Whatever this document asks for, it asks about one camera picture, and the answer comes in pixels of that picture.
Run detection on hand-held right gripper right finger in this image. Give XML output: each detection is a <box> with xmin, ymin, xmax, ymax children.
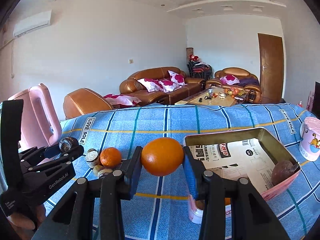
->
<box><xmin>182</xmin><ymin>146</ymin><xmax>292</xmax><ymax>240</ymax></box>

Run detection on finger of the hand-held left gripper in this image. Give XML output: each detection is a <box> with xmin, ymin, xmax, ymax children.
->
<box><xmin>19</xmin><ymin>144</ymin><xmax>63</xmax><ymax>167</ymax></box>
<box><xmin>27</xmin><ymin>145</ymin><xmax>85</xmax><ymax>178</ymax></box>

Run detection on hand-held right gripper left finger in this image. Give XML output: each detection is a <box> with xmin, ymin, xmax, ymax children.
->
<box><xmin>31</xmin><ymin>146</ymin><xmax>143</xmax><ymax>240</ymax></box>

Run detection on small mandarin orange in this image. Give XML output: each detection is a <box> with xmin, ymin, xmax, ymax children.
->
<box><xmin>100</xmin><ymin>147</ymin><xmax>122</xmax><ymax>168</ymax></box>

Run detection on large orange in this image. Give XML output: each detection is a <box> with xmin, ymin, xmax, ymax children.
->
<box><xmin>141</xmin><ymin>137</ymin><xmax>185</xmax><ymax>177</ymax></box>

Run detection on pink tin box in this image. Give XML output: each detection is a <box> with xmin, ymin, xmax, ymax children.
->
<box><xmin>183</xmin><ymin>127</ymin><xmax>301</xmax><ymax>224</ymax></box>

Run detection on large dark passion fruit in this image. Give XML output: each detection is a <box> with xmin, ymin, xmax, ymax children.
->
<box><xmin>271</xmin><ymin>160</ymin><xmax>300</xmax><ymax>186</ymax></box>

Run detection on person's left hand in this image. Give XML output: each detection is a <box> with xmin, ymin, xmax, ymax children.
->
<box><xmin>7</xmin><ymin>201</ymin><xmax>47</xmax><ymax>232</ymax></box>

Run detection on pink plastic chair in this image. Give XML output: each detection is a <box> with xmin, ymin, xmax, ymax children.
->
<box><xmin>7</xmin><ymin>84</ymin><xmax>62</xmax><ymax>160</ymax></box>

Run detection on printed paper sheet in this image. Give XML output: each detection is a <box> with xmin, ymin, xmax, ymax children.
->
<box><xmin>189</xmin><ymin>138</ymin><xmax>278</xmax><ymax>193</ymax></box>

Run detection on brown leather chaise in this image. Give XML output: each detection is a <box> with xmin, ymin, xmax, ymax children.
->
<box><xmin>63</xmin><ymin>88</ymin><xmax>114</xmax><ymax>120</ymax></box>

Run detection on blue plaid blanket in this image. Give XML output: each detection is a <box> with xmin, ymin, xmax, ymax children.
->
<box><xmin>45</xmin><ymin>102</ymin><xmax>319</xmax><ymax>240</ymax></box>

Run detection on white pillow red flowers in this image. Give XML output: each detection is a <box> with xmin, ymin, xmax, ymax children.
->
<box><xmin>220</xmin><ymin>75</ymin><xmax>240</xmax><ymax>85</ymax></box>
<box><xmin>137</xmin><ymin>78</ymin><xmax>163</xmax><ymax>92</ymax></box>
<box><xmin>168</xmin><ymin>70</ymin><xmax>188</xmax><ymax>85</ymax></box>
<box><xmin>104</xmin><ymin>93</ymin><xmax>142</xmax><ymax>108</ymax></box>
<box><xmin>158</xmin><ymin>79</ymin><xmax>182</xmax><ymax>92</ymax></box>

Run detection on wooden coffee table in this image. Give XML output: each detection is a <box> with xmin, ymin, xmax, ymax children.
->
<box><xmin>174</xmin><ymin>87</ymin><xmax>248</xmax><ymax>106</ymax></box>

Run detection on pile of fruit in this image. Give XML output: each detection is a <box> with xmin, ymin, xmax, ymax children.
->
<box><xmin>222</xmin><ymin>86</ymin><xmax>244</xmax><ymax>98</ymax></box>

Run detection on stacked black chairs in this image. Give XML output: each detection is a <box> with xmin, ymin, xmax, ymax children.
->
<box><xmin>187</xmin><ymin>61</ymin><xmax>213</xmax><ymax>80</ymax></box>

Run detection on brown leather sofa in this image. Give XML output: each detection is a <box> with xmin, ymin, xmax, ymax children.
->
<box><xmin>119</xmin><ymin>67</ymin><xmax>207</xmax><ymax>104</ymax></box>

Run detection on purple throw blanket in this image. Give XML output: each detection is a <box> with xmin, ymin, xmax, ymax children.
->
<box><xmin>237</xmin><ymin>77</ymin><xmax>259</xmax><ymax>87</ymax></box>

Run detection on brown leather armchair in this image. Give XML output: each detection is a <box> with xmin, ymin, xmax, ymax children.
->
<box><xmin>205</xmin><ymin>67</ymin><xmax>262</xmax><ymax>103</ymax></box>

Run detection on tall patterned vase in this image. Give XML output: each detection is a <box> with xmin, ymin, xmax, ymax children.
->
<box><xmin>186</xmin><ymin>47</ymin><xmax>194</xmax><ymax>67</ymax></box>

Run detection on pink cartoon cup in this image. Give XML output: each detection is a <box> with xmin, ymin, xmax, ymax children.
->
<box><xmin>299</xmin><ymin>117</ymin><xmax>320</xmax><ymax>162</ymax></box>

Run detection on white air conditioner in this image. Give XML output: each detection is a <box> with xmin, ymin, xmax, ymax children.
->
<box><xmin>13</xmin><ymin>10</ymin><xmax>52</xmax><ymax>38</ymax></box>

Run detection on brown wooden door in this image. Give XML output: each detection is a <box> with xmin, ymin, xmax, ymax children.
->
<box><xmin>257</xmin><ymin>33</ymin><xmax>285</xmax><ymax>104</ymax></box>

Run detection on pink gift bag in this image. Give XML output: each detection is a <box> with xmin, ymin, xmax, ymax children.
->
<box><xmin>306</xmin><ymin>91</ymin><xmax>316</xmax><ymax>117</ymax></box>

